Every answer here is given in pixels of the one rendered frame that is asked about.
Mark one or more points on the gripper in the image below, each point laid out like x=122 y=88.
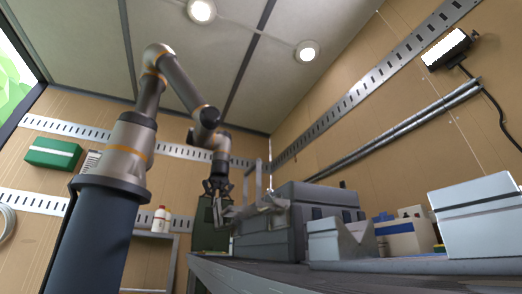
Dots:
x=220 y=168

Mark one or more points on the grey metal bracket stand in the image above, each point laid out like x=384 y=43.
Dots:
x=255 y=210

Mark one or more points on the dark green cabinet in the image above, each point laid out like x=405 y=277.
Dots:
x=202 y=232

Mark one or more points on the blue block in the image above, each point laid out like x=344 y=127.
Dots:
x=382 y=217

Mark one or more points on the black wall flood lamp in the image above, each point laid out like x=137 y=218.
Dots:
x=446 y=49

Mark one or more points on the white bottle red cap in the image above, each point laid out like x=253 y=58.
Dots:
x=158 y=219

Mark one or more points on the grey V-block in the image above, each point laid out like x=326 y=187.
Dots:
x=326 y=242

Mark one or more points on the window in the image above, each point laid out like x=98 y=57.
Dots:
x=12 y=81

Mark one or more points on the green wall box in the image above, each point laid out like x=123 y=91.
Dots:
x=53 y=153

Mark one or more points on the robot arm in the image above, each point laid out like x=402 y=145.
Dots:
x=130 y=146

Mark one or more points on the light grey metal box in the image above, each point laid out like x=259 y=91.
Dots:
x=477 y=220

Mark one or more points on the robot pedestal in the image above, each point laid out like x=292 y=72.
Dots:
x=98 y=244

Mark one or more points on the grey travel case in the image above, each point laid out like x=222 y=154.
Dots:
x=277 y=236

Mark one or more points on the grey shelf unit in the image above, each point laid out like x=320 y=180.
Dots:
x=161 y=261

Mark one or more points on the dark case latch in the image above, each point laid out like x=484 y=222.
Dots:
x=317 y=214
x=361 y=215
x=346 y=216

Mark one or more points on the grey conduit pipe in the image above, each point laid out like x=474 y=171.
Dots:
x=403 y=129
x=391 y=129

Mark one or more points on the beige box with blue stripe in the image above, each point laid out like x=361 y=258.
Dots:
x=403 y=238

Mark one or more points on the slotted steel wall rail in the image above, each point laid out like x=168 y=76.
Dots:
x=32 y=200
x=367 y=83
x=61 y=127

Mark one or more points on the green and yellow sponge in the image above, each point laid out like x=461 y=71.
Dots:
x=439 y=248

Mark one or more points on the round ceiling light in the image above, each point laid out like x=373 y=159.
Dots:
x=307 y=52
x=201 y=10

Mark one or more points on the pale yellow bottle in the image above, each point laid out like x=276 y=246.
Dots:
x=168 y=221

